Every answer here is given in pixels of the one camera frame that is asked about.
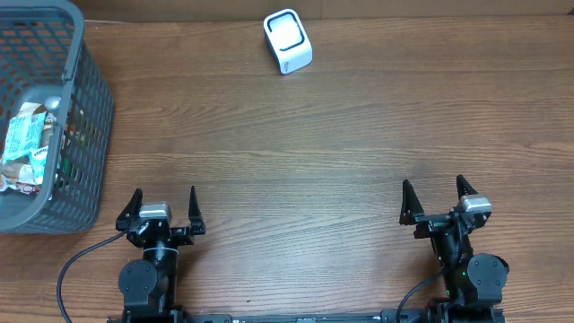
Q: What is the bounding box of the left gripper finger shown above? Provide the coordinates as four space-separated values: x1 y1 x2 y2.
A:
116 188 143 231
188 186 206 235

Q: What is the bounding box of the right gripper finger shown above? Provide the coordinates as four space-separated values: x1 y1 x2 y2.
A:
399 179 424 225
457 174 478 199

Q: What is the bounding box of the brown snack bag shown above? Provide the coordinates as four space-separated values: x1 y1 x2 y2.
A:
1 102 57 195

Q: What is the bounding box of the teal snack packet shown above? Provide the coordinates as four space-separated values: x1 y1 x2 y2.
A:
2 112 47 164

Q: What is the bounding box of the teal tissue pack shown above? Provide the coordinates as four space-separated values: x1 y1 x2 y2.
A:
29 145 48 185

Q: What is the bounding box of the yellow liquid bottle silver cap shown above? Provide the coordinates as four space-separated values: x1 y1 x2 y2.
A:
44 96 61 112

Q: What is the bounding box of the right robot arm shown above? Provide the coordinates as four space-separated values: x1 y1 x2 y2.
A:
395 174 509 323

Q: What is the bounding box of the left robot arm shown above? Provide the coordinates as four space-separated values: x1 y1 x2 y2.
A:
116 188 206 322

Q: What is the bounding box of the white barcode scanner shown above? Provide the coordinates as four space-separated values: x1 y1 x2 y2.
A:
263 8 313 75

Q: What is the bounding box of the grey plastic mesh basket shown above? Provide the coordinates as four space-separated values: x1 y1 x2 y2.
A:
1 1 115 234

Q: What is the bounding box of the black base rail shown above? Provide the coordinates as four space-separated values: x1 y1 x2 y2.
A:
107 308 508 323

